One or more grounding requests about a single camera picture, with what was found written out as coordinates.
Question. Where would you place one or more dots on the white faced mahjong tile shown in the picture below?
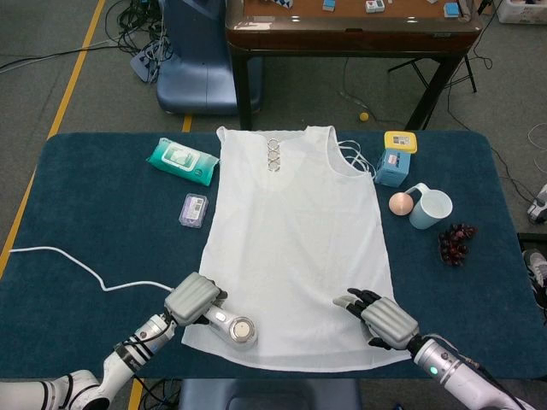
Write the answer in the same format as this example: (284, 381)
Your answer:
(374, 5)

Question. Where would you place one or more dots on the black metal stand legs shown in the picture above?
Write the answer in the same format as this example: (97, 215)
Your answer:
(421, 72)

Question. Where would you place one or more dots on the right robot hand grey black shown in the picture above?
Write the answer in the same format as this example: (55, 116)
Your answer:
(389, 320)

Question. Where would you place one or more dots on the small purple plastic box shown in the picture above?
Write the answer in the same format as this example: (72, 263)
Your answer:
(194, 211)

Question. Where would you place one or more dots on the blue white snake cube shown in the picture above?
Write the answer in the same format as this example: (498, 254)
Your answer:
(280, 2)

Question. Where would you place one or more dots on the green wet wipes pack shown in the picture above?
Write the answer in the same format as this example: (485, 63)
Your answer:
(181, 160)

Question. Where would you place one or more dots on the peach coloured ball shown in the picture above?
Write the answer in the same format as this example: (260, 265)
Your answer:
(401, 204)

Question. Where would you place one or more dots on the left robot hand grey black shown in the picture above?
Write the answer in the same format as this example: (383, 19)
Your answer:
(192, 296)

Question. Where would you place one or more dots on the blue robot base shell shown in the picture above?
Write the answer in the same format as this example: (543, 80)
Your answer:
(196, 72)

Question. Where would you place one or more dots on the small yellow ball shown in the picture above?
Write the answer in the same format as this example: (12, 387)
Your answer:
(363, 116)

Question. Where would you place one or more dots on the dark red grape bunch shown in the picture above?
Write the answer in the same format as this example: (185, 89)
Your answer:
(455, 243)

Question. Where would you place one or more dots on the white grey device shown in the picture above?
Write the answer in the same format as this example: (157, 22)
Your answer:
(538, 207)

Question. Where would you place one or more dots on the white handheld steamer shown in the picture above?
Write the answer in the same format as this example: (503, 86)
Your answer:
(241, 331)

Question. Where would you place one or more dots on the container with yellow lid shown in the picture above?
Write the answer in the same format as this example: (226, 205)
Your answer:
(400, 142)

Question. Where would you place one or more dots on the brown wooden mahjong table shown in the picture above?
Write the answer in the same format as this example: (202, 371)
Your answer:
(350, 36)

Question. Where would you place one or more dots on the grey white sneaker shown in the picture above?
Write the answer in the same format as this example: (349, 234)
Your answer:
(536, 273)

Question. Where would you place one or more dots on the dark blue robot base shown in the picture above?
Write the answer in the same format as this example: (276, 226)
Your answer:
(269, 395)

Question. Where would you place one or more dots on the white storage box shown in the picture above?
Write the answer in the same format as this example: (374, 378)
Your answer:
(519, 10)

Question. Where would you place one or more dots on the white sleeveless top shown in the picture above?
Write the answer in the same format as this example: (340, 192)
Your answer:
(295, 239)

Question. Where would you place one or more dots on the light blue mug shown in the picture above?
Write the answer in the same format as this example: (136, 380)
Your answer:
(429, 211)

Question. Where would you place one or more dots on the power strip with plugs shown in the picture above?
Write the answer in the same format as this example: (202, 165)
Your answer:
(143, 64)

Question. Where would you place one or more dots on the light blue tissue box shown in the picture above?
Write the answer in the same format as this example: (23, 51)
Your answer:
(393, 168)

